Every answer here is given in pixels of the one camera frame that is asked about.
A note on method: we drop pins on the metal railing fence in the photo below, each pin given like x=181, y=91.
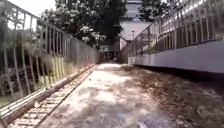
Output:
x=36, y=56

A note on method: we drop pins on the metal railing on ramp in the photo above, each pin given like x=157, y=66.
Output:
x=180, y=28

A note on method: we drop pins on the pale concrete path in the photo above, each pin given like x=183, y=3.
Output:
x=106, y=96

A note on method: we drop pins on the pale building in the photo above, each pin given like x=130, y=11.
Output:
x=133, y=28

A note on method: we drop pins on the trees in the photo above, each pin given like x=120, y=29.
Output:
x=90, y=20

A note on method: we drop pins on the drain grating strip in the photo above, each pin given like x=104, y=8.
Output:
x=43, y=111

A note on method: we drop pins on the strip of dry leaves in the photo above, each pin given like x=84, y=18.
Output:
x=180, y=96

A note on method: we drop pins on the concrete kerb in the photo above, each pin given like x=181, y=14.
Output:
x=30, y=103

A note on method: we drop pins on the grey concrete ramp wall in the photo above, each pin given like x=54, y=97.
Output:
x=186, y=58

